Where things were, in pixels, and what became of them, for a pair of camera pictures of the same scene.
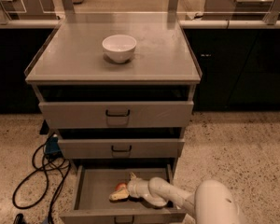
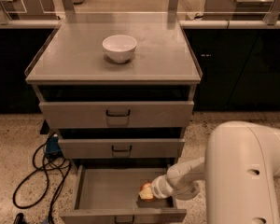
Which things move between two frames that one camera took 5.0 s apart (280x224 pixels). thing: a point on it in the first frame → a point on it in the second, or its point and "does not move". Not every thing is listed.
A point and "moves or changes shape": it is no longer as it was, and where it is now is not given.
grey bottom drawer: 96,182 does not move
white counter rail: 186,24 does not move
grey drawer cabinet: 116,91 does not move
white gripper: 135,189 → 159,188
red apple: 120,186 moves or changes shape
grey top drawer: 116,107 does not move
